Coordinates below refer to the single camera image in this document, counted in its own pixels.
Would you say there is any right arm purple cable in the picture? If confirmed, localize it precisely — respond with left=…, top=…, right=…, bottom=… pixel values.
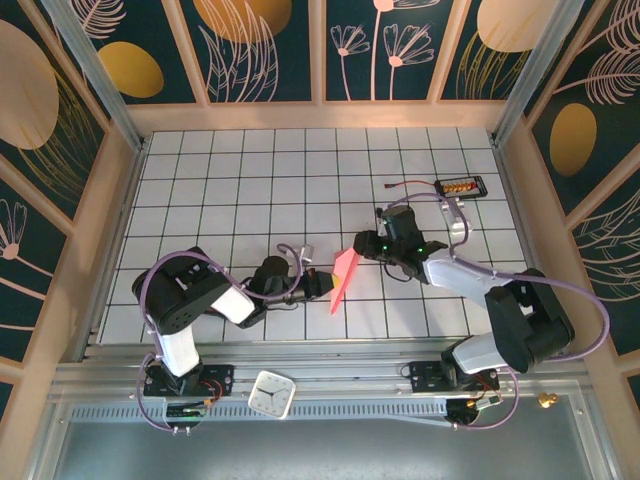
left=382, top=193, right=612, bottom=432

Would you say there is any black charger board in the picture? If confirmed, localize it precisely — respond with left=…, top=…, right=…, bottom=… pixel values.
left=433, top=175, right=489, bottom=198

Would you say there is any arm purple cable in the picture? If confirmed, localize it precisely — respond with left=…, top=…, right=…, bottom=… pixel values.
left=135, top=243, right=307, bottom=434
left=382, top=193, right=612, bottom=432

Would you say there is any white plastic bracket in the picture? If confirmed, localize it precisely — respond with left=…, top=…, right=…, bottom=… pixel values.
left=438, top=197, right=474, bottom=236

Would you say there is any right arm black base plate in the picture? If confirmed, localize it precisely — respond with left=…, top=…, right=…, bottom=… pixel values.
left=409, top=360, right=500, bottom=394

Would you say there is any grey slotted cable duct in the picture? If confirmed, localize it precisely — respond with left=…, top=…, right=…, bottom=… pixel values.
left=69, top=402, right=449, bottom=421

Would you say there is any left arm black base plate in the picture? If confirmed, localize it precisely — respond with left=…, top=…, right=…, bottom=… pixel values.
left=143, top=364, right=235, bottom=397

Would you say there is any aluminium table rail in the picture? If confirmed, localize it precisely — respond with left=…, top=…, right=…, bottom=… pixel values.
left=49, top=340, right=591, bottom=401

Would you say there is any pink paper sheet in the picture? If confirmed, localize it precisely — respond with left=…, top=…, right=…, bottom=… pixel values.
left=327, top=248, right=362, bottom=317

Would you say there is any grey metal shelf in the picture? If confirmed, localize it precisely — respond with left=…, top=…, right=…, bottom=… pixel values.
left=29, top=394, right=616, bottom=480

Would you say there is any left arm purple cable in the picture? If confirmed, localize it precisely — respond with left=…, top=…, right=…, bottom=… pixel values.
left=135, top=243, right=307, bottom=434

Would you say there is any small controller board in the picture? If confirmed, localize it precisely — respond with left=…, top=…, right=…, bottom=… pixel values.
left=164, top=402, right=211, bottom=419
left=447, top=397, right=504, bottom=416

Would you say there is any white square clock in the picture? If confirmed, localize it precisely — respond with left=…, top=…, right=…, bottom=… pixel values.
left=247, top=369, right=297, bottom=420

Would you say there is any aluminium frame post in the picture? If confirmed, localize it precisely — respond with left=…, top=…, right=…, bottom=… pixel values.
left=42, top=0, right=149, bottom=151
left=492, top=0, right=599, bottom=146

